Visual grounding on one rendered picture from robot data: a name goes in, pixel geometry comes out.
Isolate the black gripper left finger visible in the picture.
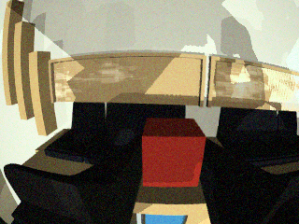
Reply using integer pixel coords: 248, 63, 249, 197
4, 135, 143, 224

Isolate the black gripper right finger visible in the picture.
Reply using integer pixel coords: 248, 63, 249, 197
199, 138, 299, 224

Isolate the red cube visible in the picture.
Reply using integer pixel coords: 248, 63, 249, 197
141, 119, 206, 188

